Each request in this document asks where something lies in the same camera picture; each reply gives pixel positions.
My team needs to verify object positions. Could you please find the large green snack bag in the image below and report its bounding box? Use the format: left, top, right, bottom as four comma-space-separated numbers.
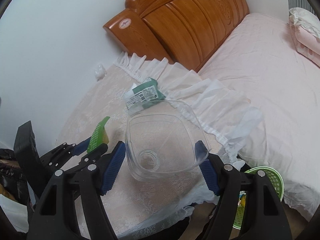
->
87, 116, 110, 153

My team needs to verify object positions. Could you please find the clear plastic bottle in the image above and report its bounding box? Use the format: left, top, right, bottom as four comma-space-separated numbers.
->
125, 100, 211, 181

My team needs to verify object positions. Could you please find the white green paper package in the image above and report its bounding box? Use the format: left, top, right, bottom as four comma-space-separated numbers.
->
123, 77, 165, 109

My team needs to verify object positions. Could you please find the green plastic waste basket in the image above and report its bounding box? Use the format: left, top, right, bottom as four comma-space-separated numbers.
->
233, 166, 286, 234

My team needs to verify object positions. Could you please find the lace tablecloth with ruffle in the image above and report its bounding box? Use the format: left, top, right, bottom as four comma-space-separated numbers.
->
56, 54, 263, 239

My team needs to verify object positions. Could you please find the crumpled clear plastic bag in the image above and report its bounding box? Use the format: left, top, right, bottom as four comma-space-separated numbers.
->
94, 64, 107, 81

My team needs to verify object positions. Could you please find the wooden bed headboard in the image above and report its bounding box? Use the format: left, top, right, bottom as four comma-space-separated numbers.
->
104, 0, 249, 71

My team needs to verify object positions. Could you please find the folded pink blanket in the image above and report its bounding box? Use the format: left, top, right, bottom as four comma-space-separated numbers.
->
289, 7, 320, 67

